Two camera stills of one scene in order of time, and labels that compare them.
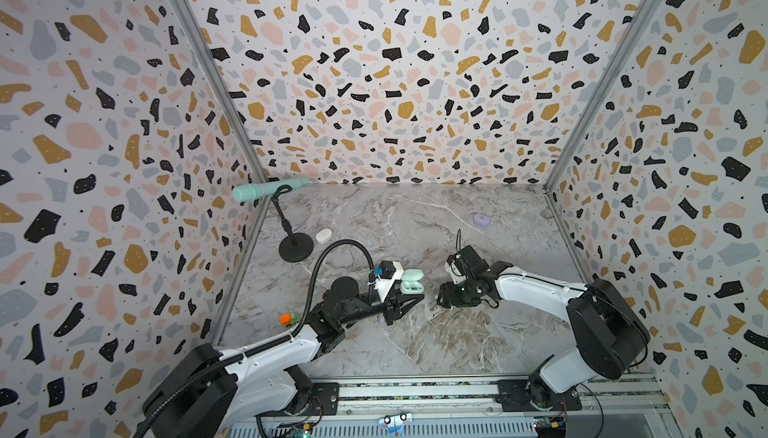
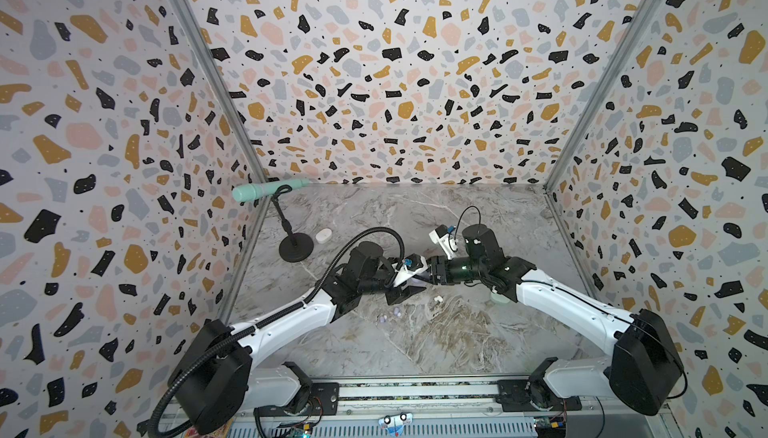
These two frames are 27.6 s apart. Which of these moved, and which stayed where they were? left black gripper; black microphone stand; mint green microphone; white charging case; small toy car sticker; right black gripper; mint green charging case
Moved: left black gripper; right black gripper; mint green charging case
Stayed: white charging case; mint green microphone; black microphone stand; small toy car sticker
